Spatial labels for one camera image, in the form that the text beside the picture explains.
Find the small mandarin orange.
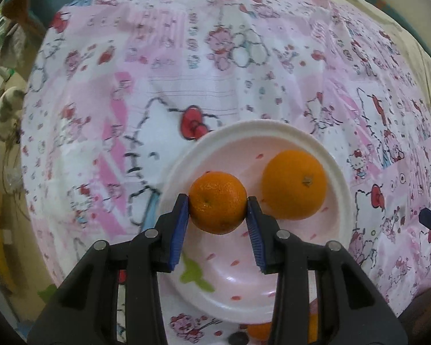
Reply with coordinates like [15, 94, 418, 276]
[188, 171, 247, 235]

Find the plush toy on rack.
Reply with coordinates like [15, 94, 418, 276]
[0, 87, 26, 140]

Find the pink cartoon bedsheet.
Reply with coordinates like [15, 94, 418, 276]
[20, 0, 431, 345]

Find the pink white plate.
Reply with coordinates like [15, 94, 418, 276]
[157, 120, 355, 324]

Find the large orange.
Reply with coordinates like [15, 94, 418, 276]
[261, 149, 327, 221]

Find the dark plum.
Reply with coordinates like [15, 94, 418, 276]
[228, 331, 249, 345]

